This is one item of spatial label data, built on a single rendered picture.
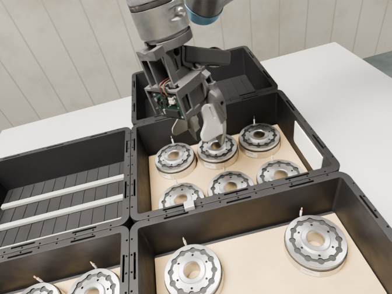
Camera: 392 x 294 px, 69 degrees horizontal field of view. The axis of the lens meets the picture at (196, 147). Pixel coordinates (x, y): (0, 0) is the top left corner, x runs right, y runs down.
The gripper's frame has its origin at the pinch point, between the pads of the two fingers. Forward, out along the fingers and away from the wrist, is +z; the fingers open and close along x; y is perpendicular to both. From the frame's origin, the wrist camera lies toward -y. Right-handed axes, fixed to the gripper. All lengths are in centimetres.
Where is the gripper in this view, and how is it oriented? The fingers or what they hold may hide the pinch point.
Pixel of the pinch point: (209, 135)
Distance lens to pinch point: 53.8
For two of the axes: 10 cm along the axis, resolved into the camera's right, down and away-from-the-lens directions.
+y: -5.9, 6.2, -5.3
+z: 2.8, 7.6, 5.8
